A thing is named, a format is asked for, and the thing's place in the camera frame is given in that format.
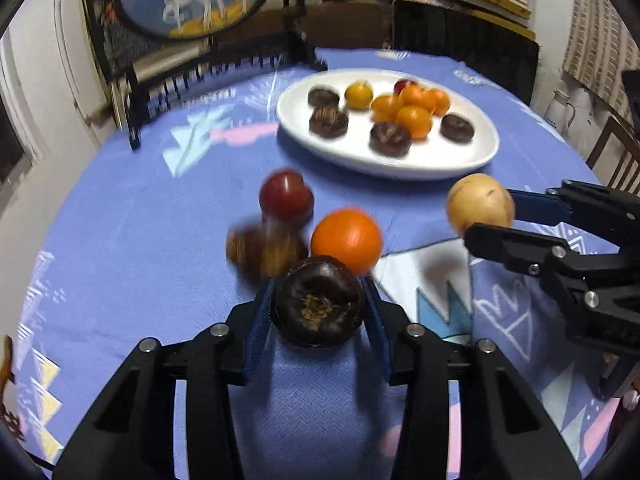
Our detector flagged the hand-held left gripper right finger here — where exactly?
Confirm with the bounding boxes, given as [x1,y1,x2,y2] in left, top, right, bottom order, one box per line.
[362,276,582,480]

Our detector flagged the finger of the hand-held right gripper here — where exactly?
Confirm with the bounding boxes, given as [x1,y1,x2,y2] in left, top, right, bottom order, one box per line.
[507,180,640,257]
[464,222,619,311]

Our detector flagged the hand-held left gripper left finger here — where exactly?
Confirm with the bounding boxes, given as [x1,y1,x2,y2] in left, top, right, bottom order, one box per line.
[52,279,277,480]

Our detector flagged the yellow-brown potato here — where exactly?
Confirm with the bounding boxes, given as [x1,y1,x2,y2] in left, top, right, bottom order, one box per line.
[446,173,516,236]

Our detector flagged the white round plate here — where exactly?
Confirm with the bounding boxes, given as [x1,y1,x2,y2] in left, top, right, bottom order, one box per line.
[276,68,501,182]

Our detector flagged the small orange tangerine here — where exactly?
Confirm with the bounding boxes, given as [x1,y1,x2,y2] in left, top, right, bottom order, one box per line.
[398,83,436,113]
[395,105,433,140]
[427,88,452,117]
[370,94,403,123]

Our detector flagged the yellow orange tangerine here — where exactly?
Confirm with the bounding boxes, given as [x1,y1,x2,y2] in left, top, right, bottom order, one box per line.
[345,81,374,111]

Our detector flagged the brown wooden chair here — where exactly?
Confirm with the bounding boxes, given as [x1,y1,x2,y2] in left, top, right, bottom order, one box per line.
[585,114,640,192]

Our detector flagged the large orange mandarin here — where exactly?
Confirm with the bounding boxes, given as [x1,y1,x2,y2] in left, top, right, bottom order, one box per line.
[310,207,385,277]

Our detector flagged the white thermos jug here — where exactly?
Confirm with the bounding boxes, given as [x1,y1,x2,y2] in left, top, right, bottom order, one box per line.
[542,89,577,129]

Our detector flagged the blue printed tablecloth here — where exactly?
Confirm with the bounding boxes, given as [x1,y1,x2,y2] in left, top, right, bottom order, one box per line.
[10,47,631,480]

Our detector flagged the black ribbed panel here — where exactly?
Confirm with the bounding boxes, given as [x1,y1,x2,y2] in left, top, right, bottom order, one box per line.
[392,0,539,107]

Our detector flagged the checked beige curtain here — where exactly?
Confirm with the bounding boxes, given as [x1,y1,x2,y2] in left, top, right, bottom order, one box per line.
[562,0,640,102]

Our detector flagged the round deer screen black stand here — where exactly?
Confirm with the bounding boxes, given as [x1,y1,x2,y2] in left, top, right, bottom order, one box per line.
[77,0,329,152]

